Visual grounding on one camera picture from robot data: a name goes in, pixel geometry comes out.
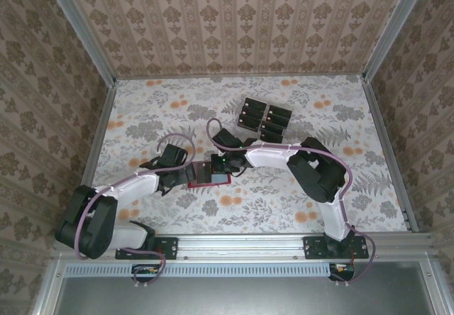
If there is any floral patterned table cover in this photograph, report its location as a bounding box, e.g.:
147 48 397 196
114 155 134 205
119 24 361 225
76 74 409 235

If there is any red card holder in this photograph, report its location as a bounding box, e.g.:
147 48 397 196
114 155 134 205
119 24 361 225
187 161 232 189

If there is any black battery tray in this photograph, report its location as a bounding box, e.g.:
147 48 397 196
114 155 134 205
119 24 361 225
236 96 294 145

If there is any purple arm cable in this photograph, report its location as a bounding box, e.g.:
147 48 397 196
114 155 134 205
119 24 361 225
76 133 198 289
206 117 377 288

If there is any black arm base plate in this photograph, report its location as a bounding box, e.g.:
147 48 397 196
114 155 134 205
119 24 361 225
115 236 179 260
304 236 370 260

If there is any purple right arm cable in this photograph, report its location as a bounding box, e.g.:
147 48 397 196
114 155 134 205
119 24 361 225
206 117 377 288

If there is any aluminium panel frame bar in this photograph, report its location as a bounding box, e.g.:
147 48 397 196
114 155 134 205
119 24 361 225
32 260 64 315
419 260 448 315

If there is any grey slotted cable duct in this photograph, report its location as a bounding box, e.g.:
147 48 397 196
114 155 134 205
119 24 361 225
65 262 333 278

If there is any black connector board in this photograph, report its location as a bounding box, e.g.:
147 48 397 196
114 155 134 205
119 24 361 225
328 262 355 282
131 263 165 283

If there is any wide aluminium mounting rail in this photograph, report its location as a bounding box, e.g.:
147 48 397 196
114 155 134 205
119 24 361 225
52 232 436 261

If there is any grey metal panel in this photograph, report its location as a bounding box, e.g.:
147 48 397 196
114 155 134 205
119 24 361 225
56 275 432 315

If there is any aluminium table edge rail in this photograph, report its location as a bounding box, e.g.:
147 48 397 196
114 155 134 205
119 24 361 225
115 74 365 81
361 77 420 233
86 79 118 188

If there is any aluminium corner post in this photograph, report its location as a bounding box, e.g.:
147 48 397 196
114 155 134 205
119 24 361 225
361 0 433 82
40 0 118 87

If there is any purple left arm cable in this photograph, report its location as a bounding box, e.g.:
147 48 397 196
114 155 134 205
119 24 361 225
76 133 198 289

